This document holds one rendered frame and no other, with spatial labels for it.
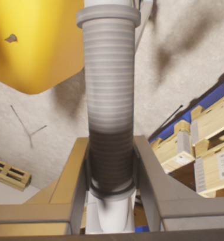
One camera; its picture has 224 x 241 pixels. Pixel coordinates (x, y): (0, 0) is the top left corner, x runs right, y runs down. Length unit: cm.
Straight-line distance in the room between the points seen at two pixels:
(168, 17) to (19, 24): 104
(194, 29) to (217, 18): 15
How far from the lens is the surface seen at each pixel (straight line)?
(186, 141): 144
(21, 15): 69
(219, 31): 153
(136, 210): 217
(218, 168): 108
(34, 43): 72
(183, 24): 147
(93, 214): 18
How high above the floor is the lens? 141
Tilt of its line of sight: 42 degrees down
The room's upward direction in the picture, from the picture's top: 161 degrees counter-clockwise
